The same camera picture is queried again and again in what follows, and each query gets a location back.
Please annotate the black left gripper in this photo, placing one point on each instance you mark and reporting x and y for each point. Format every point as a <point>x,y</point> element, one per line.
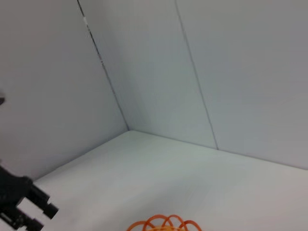
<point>12,190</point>

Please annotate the orange woven plastic basket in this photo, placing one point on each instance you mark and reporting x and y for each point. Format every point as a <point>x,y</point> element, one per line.
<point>163,229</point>

